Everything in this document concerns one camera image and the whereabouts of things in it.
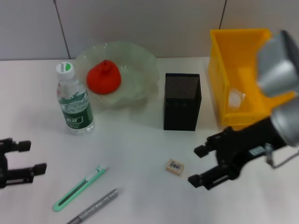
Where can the white paper ball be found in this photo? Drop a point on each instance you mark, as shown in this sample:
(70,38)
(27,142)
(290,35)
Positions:
(234,99)

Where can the black mesh pen holder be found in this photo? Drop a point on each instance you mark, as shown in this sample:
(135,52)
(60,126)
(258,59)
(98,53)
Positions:
(182,114)

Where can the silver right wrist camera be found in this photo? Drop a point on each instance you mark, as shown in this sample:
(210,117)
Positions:
(275,67)

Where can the pale green glass fruit plate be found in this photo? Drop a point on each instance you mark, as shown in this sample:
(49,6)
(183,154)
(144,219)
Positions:
(137,70)

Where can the mint green utility knife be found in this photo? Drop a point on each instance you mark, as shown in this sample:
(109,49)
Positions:
(77,189)

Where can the yellow plastic bin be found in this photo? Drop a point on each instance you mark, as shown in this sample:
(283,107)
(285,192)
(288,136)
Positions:
(231,58)

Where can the grey pen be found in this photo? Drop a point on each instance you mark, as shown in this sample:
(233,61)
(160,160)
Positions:
(98,205)

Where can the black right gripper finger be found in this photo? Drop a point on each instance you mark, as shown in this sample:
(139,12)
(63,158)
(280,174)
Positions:
(208,178)
(210,145)

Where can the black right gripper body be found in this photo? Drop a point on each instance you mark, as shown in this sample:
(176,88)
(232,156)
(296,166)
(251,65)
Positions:
(240,147)

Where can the beige eraser with barcode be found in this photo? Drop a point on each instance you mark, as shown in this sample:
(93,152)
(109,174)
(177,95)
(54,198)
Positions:
(174,167)

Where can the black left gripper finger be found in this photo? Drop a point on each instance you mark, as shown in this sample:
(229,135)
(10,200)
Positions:
(23,146)
(23,175)

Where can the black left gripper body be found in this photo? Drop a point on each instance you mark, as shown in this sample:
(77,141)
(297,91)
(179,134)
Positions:
(3,170)

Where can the clear green-label water bottle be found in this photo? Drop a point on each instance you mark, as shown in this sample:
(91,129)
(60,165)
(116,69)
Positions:
(77,116)

